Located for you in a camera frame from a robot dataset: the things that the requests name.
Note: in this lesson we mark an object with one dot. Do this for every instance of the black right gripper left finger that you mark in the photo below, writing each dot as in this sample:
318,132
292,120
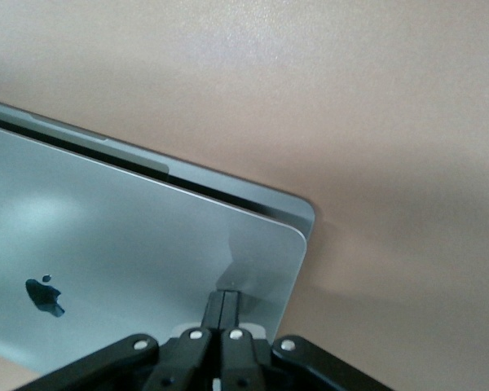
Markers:
191,358

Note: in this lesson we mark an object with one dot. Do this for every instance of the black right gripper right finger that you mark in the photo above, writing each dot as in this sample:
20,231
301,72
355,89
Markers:
244,358

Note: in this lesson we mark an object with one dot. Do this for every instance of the grey laptop with black keyboard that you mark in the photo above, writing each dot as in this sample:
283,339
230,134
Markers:
126,244

